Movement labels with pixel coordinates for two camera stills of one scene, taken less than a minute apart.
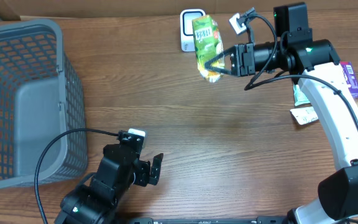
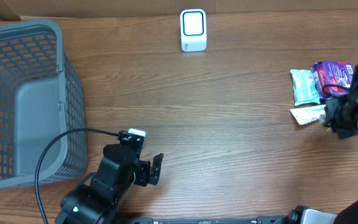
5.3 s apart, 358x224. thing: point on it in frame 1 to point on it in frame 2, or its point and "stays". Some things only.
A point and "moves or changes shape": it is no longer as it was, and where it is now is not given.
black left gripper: [145, 170] stays
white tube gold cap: [307, 114] stays
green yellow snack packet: [208, 44] moves or changes shape
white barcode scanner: [187, 15] stays
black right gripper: [238, 60] to [331, 106]
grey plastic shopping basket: [30, 90] stays
